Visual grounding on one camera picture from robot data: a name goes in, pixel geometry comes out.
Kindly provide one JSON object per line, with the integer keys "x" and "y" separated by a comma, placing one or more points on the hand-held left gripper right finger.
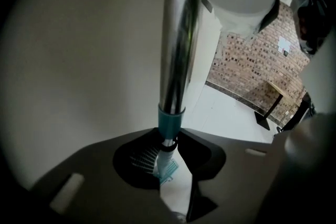
{"x": 236, "y": 178}

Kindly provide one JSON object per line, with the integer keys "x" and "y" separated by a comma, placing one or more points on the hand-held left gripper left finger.
{"x": 92, "y": 178}

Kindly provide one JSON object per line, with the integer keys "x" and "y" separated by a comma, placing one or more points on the teal and chrome mop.
{"x": 178, "y": 34}

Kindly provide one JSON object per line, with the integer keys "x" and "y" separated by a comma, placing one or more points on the wooden table with black leg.
{"x": 282, "y": 90}

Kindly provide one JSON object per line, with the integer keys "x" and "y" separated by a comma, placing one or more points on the beige cabinet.
{"x": 78, "y": 47}

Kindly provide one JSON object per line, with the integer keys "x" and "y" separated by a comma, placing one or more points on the person's head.
{"x": 304, "y": 26}

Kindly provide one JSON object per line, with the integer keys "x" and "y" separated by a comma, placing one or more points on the black metal frame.
{"x": 302, "y": 112}

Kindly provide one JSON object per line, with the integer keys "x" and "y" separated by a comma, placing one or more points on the white paper on brick wall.
{"x": 284, "y": 43}

